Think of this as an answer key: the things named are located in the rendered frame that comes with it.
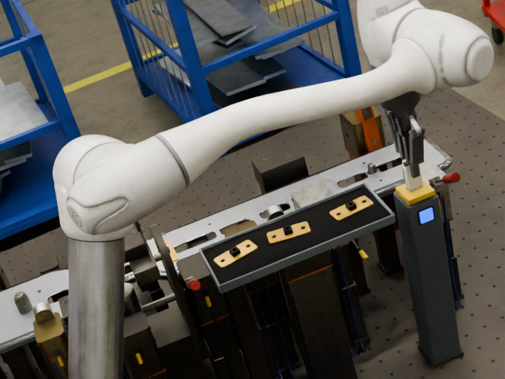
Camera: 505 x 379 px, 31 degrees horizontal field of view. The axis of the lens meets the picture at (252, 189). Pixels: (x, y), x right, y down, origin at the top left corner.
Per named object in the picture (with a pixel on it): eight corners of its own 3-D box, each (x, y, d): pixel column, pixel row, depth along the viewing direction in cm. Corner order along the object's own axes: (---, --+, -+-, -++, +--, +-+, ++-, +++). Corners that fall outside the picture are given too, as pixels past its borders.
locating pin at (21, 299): (34, 307, 209) (24, 286, 205) (36, 316, 206) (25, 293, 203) (20, 313, 208) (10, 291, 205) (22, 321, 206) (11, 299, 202)
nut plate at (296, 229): (306, 222, 182) (305, 216, 181) (311, 232, 179) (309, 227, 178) (266, 234, 182) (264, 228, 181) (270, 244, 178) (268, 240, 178)
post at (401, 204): (447, 335, 212) (423, 179, 188) (464, 355, 206) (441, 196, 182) (418, 347, 211) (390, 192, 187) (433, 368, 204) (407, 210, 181)
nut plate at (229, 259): (248, 240, 181) (246, 235, 181) (258, 248, 178) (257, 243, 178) (213, 260, 178) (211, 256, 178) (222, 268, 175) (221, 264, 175)
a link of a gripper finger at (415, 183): (416, 156, 180) (418, 158, 180) (421, 185, 184) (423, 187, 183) (403, 162, 180) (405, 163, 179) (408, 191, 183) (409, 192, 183)
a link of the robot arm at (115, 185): (162, 131, 144) (134, 122, 156) (62, 192, 138) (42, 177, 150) (198, 201, 148) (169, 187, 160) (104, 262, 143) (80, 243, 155)
